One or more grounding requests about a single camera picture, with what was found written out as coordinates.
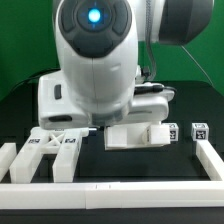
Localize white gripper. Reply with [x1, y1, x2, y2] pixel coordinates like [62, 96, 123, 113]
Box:
[38, 71, 175, 129]

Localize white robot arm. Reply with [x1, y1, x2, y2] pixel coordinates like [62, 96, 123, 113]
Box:
[38, 0, 214, 129]

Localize white tagged cube nut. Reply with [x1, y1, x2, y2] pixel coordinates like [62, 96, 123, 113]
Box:
[191, 123, 209, 141]
[166, 123, 179, 142]

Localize white right fence wall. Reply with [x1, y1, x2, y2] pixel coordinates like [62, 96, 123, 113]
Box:
[196, 140, 224, 181]

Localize white fence wall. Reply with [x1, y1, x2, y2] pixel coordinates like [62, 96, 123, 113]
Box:
[0, 181, 224, 209]
[196, 140, 224, 181]
[0, 143, 17, 182]

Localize white chair back frame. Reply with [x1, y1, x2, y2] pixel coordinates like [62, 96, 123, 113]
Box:
[9, 127, 95, 184]

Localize white front fence wall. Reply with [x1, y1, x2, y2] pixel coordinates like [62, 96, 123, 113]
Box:
[0, 181, 224, 209]

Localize black cables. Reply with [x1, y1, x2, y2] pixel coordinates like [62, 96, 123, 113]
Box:
[8, 68, 61, 96]

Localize white left fence wall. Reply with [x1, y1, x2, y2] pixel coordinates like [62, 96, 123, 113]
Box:
[0, 143, 17, 182]

